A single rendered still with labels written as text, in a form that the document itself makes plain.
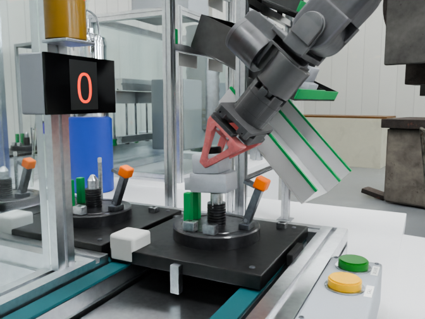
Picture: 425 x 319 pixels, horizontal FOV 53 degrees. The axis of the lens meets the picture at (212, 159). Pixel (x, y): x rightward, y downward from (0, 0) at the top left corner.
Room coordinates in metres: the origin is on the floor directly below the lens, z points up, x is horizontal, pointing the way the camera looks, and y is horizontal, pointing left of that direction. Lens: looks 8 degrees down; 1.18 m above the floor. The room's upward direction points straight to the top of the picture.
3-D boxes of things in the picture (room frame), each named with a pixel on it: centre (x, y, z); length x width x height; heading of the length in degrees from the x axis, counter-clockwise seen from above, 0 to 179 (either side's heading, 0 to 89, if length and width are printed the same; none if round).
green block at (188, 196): (0.68, 0.04, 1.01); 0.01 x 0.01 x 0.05; 64
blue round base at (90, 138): (1.56, 0.45, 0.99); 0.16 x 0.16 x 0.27
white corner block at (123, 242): (0.63, 0.12, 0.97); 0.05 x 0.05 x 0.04; 64
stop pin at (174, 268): (0.56, 0.05, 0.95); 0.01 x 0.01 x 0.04; 64
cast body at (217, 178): (0.67, 0.01, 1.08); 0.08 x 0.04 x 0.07; 63
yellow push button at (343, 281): (0.50, -0.16, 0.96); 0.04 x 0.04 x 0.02
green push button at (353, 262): (0.56, -0.19, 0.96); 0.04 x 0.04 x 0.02
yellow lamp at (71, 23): (0.55, 0.18, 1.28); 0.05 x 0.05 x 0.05
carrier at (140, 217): (0.78, 0.22, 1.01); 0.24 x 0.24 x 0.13; 64
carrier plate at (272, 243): (0.67, -0.01, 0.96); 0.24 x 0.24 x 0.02; 64
